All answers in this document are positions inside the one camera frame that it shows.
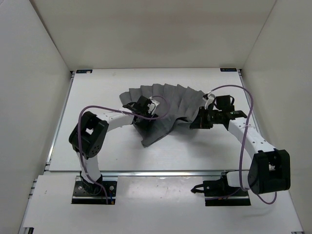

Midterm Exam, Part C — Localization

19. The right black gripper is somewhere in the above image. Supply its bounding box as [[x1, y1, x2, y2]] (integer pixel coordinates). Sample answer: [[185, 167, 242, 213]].
[[190, 107, 222, 130]]

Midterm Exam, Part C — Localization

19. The grey pleated skirt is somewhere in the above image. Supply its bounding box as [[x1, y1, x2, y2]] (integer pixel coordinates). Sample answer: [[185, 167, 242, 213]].
[[119, 83, 204, 147]]

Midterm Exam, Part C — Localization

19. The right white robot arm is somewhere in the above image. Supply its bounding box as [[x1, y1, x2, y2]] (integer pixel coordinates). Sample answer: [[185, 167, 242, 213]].
[[190, 95, 291, 195]]

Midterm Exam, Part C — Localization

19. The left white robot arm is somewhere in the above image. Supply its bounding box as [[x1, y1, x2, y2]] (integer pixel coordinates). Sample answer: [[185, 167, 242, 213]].
[[69, 96, 159, 194]]

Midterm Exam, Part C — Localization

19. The right blue corner label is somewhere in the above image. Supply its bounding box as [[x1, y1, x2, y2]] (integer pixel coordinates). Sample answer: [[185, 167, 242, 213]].
[[220, 68, 237, 72]]

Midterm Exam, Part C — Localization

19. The blue corner label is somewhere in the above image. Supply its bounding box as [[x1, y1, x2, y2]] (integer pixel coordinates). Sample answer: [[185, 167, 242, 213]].
[[76, 69, 93, 74], [220, 68, 237, 72]]

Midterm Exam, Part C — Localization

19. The left blue corner label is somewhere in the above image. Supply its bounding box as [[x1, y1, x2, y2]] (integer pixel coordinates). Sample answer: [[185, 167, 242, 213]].
[[76, 69, 93, 74]]

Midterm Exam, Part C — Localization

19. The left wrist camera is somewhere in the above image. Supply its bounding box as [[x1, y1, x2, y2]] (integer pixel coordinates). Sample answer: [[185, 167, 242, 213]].
[[147, 97, 160, 113]]

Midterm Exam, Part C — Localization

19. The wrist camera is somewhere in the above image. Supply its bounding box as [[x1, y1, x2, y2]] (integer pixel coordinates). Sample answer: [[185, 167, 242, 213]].
[[202, 92, 215, 109], [147, 97, 160, 113]]

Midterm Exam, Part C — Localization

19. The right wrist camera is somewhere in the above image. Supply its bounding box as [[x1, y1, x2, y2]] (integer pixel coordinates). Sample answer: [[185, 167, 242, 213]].
[[202, 92, 215, 109]]

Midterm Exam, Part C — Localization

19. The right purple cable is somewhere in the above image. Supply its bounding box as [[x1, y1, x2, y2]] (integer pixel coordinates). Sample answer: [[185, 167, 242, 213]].
[[206, 85, 277, 205]]

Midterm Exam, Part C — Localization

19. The purple cable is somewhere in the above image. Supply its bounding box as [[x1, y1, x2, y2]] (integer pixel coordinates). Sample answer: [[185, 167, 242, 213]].
[[206, 85, 277, 205], [77, 95, 173, 204]]

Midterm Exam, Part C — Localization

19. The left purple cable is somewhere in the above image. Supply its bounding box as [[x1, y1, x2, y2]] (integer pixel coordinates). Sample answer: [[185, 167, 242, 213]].
[[77, 95, 173, 204]]

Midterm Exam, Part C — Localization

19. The front aluminium rail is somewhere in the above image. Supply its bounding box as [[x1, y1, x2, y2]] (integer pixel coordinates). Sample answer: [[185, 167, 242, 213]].
[[101, 170, 224, 177]]

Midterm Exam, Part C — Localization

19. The aluminium rail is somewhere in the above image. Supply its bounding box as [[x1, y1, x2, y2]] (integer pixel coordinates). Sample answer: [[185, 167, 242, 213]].
[[101, 170, 224, 177], [46, 71, 76, 164]]

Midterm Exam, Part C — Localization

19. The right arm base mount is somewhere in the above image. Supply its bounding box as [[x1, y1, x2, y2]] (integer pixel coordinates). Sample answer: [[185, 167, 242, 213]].
[[191, 172, 251, 207]]

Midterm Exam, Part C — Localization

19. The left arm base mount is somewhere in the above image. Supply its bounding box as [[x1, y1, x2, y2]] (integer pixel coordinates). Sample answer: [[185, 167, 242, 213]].
[[71, 176, 117, 205]]

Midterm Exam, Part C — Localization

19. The left aluminium rail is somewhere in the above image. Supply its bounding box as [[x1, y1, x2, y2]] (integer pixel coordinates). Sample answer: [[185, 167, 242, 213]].
[[46, 71, 76, 164]]

